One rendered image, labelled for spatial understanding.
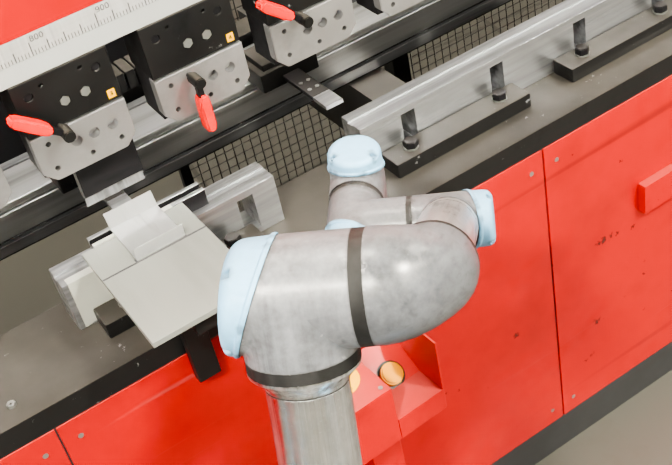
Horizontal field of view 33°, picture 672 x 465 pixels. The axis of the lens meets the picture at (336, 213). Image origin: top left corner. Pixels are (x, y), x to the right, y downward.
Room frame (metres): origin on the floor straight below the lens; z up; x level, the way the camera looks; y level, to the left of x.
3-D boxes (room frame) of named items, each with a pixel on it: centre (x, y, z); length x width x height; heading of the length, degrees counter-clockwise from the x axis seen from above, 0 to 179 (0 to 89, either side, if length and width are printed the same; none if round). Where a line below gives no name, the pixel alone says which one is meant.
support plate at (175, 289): (1.32, 0.26, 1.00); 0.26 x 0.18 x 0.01; 25
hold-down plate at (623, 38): (1.83, -0.61, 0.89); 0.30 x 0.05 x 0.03; 115
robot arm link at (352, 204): (1.15, -0.04, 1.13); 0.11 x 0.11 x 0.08; 78
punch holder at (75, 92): (1.44, 0.35, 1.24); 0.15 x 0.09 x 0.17; 115
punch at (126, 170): (1.46, 0.33, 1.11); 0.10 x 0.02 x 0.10; 115
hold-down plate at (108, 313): (1.42, 0.27, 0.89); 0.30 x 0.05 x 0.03; 115
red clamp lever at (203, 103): (1.46, 0.16, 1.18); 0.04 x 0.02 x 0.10; 25
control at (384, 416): (1.26, 0.02, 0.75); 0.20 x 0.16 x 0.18; 118
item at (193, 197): (1.47, 0.30, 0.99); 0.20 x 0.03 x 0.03; 115
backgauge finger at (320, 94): (1.78, 0.01, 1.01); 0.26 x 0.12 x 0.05; 25
